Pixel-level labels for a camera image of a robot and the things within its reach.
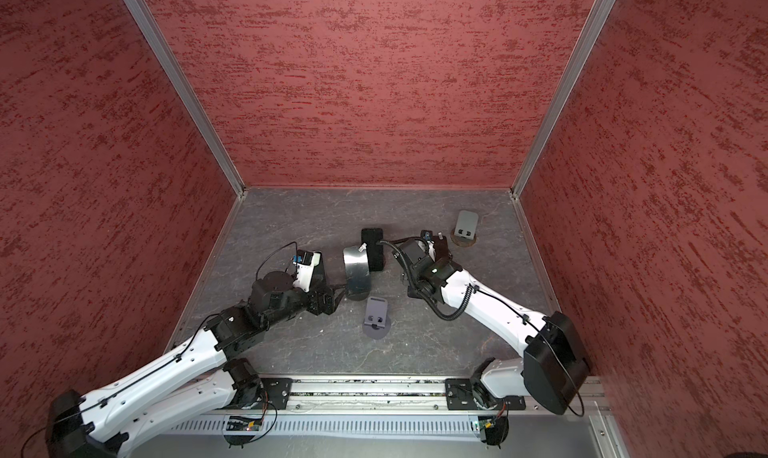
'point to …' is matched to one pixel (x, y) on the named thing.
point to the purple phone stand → (377, 324)
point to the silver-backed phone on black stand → (358, 280)
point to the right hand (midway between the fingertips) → (417, 275)
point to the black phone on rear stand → (371, 236)
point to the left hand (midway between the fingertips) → (334, 288)
